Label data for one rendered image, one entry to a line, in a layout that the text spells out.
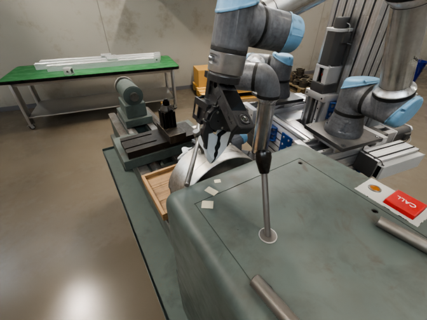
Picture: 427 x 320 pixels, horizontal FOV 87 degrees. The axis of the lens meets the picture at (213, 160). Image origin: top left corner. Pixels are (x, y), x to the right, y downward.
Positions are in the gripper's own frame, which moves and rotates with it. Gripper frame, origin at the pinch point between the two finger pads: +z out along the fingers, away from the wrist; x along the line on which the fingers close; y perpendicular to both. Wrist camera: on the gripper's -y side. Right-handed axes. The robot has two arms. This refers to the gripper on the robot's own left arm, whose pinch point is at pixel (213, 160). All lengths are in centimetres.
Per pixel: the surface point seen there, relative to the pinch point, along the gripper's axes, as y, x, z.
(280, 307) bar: -32.1, 7.7, 4.5
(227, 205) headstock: -10.5, 1.8, 5.5
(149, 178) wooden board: 53, -3, 42
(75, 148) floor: 275, 23, 138
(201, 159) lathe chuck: 11.4, -4.2, 7.2
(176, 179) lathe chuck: 14.3, 2.1, 15.3
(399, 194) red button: -29.4, -32.4, -2.6
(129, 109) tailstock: 122, -10, 30
